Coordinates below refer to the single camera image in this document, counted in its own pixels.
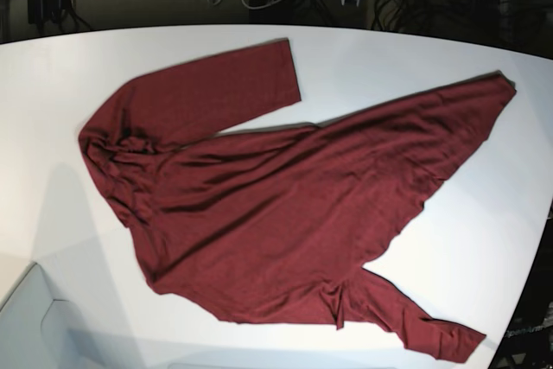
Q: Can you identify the dark red long-sleeve t-shirt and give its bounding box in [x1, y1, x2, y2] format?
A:
[79, 40, 516, 363]

